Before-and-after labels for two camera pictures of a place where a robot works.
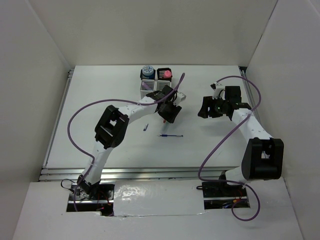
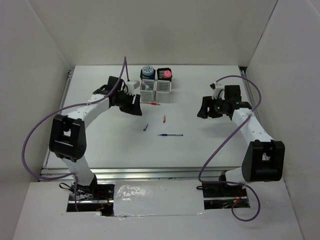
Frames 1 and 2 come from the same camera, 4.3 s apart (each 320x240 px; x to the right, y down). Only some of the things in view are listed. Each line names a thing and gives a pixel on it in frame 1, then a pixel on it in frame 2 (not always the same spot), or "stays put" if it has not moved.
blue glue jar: x=148 y=72 stays put
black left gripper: x=171 y=117 -> x=132 y=109
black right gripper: x=208 y=101 stays put
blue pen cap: x=144 y=129 stays put
